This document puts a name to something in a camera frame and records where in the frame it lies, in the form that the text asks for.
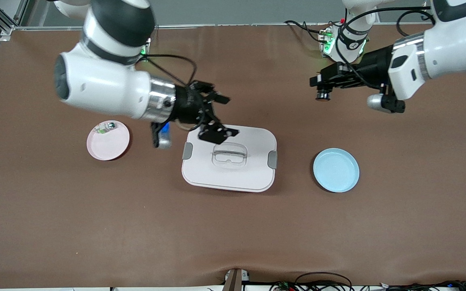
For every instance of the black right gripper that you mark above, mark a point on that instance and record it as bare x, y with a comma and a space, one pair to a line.
186, 107

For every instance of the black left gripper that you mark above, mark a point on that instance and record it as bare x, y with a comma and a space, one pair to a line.
372, 66

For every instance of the orange and black switch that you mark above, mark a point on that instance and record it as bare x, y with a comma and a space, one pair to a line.
323, 97

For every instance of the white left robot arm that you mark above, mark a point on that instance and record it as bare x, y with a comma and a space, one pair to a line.
455, 44

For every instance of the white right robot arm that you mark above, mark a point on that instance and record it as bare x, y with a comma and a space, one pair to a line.
99, 87

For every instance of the white lidded box grey latches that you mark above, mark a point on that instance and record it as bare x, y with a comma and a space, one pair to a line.
204, 169

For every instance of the light blue round plate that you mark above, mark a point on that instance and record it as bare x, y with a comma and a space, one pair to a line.
336, 171

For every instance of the pink round plate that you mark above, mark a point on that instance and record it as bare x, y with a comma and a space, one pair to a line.
107, 149

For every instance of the green and clear switch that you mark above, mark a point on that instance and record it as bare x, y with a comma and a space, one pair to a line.
111, 125

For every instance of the camera stand post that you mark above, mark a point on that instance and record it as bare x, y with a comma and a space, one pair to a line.
235, 281

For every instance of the aluminium frame profile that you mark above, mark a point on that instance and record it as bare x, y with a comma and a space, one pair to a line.
8, 18

